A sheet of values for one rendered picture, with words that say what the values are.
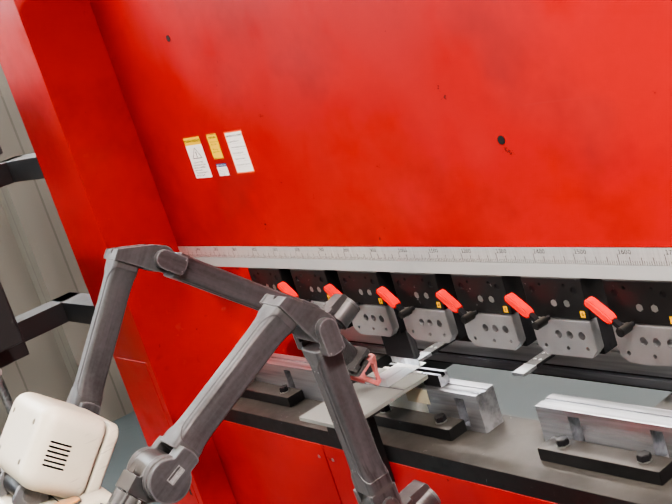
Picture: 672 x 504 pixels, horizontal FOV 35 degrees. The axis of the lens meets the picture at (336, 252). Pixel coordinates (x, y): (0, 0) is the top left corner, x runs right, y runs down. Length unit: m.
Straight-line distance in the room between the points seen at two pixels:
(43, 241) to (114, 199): 2.90
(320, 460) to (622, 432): 0.95
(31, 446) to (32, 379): 4.40
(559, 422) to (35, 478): 1.05
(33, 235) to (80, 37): 2.97
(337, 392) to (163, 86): 1.23
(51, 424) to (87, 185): 1.28
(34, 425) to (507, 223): 0.95
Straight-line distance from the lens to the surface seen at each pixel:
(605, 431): 2.23
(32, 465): 1.94
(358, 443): 2.05
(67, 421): 1.94
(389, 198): 2.35
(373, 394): 2.54
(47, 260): 6.04
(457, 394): 2.49
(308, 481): 2.97
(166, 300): 3.21
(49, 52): 3.10
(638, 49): 1.81
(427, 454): 2.47
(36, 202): 6.01
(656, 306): 1.98
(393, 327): 2.53
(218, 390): 1.88
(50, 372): 6.36
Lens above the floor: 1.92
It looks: 14 degrees down
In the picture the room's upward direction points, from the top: 18 degrees counter-clockwise
